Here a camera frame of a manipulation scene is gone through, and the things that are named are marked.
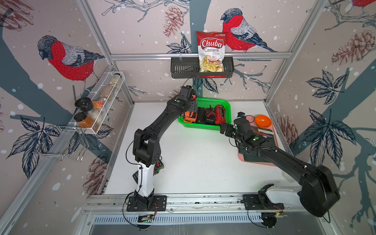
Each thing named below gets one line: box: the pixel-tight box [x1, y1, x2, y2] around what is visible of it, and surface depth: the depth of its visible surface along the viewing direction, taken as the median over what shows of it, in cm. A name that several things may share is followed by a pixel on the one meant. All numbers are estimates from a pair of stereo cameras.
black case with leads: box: [205, 107, 217, 125], surface depth 101 cm
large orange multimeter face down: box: [183, 111, 198, 123], surface depth 103 cm
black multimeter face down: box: [196, 107, 207, 124], surface depth 104 cm
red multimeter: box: [214, 104, 227, 125], surface depth 105 cm
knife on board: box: [257, 128, 275, 136], surface depth 103 cm
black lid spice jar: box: [74, 97, 94, 114], surface depth 63 cm
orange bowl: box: [255, 114, 273, 129], surface depth 105 cm
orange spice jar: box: [73, 111, 95, 129], surface depth 61 cm
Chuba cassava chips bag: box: [196, 31, 228, 73], surface depth 85 cm
